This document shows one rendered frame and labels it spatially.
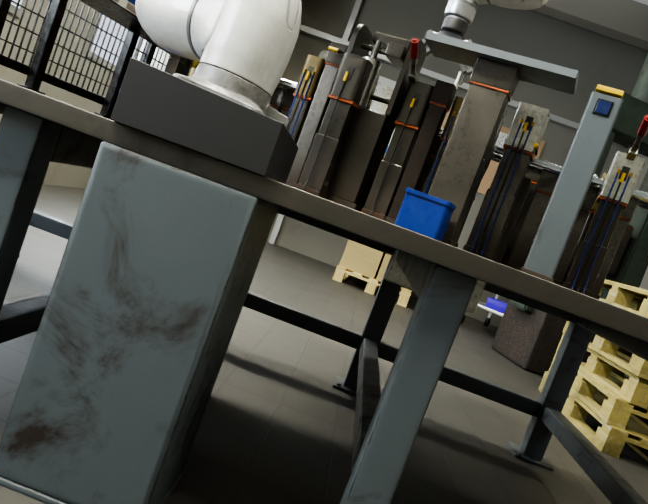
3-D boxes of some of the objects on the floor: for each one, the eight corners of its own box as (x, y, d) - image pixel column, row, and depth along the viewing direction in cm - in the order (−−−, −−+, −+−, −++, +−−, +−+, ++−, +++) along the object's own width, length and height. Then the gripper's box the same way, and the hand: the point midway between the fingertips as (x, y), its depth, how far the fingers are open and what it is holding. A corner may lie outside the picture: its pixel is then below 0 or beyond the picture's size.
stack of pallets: (755, 511, 321) (824, 353, 314) (598, 451, 324) (663, 294, 318) (649, 430, 441) (698, 315, 435) (535, 387, 445) (582, 272, 439)
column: (137, 540, 120) (260, 199, 115) (-17, 478, 121) (97, 138, 116) (184, 474, 150) (282, 202, 145) (61, 425, 152) (154, 154, 147)
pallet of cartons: (408, 295, 743) (431, 235, 737) (415, 311, 624) (443, 238, 618) (337, 269, 747) (360, 208, 741) (331, 279, 628) (358, 207, 622)
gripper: (497, 35, 197) (472, 103, 199) (420, 15, 205) (396, 81, 207) (496, 26, 190) (469, 96, 192) (416, 6, 198) (391, 74, 199)
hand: (432, 85), depth 199 cm, fingers open, 13 cm apart
